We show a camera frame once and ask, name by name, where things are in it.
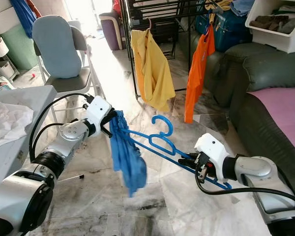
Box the blue shirt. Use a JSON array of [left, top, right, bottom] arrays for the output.
[[108, 109, 149, 197]]

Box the white shirt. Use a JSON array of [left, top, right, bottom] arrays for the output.
[[0, 98, 34, 148]]

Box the grey folding chair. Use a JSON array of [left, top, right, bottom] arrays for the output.
[[32, 20, 106, 106]]

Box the yellow shirt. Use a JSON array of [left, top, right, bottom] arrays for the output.
[[130, 29, 177, 113]]

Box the light grey folding table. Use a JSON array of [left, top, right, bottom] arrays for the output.
[[0, 85, 85, 190]]

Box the orange shirt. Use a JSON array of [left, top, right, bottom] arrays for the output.
[[184, 25, 215, 123]]

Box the purple plastic bin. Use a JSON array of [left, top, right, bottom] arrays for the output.
[[99, 12, 124, 51]]

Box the light blue back cushion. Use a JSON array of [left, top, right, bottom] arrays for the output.
[[32, 15, 82, 79]]

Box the pink sofa cover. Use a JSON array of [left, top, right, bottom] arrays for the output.
[[248, 86, 295, 148]]

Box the dark green leather sofa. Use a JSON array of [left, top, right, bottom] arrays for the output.
[[206, 42, 295, 197]]

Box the white printed plastic bag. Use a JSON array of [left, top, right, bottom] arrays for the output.
[[0, 78, 15, 91]]

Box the green plastic basket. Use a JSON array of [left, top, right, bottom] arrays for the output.
[[0, 24, 40, 70]]

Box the black metal clothes rack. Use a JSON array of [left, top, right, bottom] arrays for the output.
[[120, 0, 251, 99]]

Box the blue plastic storage box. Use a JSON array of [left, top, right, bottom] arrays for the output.
[[194, 9, 254, 52]]

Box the dark blue hanging cloth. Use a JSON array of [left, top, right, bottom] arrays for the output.
[[10, 0, 37, 39]]

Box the white plastic bin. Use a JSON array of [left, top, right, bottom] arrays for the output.
[[245, 0, 295, 54]]

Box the brown cloth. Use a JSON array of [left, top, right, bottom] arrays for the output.
[[250, 15, 291, 31]]

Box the light blue folded cloth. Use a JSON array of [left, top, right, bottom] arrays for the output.
[[230, 0, 255, 16]]

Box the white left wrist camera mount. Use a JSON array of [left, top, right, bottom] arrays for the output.
[[85, 96, 113, 133]]

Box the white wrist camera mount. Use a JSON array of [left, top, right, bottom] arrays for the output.
[[85, 96, 113, 133], [194, 133, 232, 170]]

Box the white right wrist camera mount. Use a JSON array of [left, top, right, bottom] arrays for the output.
[[194, 133, 232, 170]]

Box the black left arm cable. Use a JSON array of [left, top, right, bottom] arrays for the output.
[[29, 92, 94, 163]]

